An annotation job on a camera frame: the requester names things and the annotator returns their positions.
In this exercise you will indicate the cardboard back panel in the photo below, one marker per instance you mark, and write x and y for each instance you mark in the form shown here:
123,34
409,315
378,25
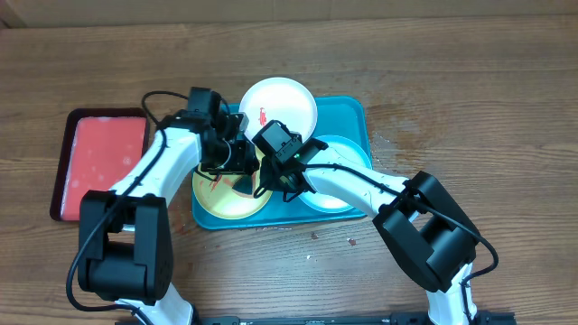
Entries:
85,13

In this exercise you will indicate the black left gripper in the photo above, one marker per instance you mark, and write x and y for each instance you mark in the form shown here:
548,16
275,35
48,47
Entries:
243,162

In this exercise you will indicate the dark red water tray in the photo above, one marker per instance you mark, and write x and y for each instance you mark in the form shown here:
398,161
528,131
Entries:
100,146

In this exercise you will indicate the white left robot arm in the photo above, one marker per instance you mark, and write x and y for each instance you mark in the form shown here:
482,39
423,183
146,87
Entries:
125,258

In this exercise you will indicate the yellow-green plate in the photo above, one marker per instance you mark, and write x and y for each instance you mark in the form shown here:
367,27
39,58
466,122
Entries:
215,194

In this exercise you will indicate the light blue plate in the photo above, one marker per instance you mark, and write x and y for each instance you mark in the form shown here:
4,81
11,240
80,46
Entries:
351,151

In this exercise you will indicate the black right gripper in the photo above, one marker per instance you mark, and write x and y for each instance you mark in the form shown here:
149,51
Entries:
274,184

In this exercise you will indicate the green and tan sponge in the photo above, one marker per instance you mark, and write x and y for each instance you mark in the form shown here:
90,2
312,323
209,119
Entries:
244,185

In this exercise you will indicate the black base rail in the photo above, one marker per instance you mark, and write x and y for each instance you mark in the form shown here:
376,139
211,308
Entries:
396,318

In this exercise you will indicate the blue plastic tray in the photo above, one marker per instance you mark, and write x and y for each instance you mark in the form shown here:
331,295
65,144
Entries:
343,116

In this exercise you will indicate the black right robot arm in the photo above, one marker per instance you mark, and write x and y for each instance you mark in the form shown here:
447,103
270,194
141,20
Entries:
425,230

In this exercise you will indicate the white plate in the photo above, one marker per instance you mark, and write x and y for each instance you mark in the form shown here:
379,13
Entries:
281,99

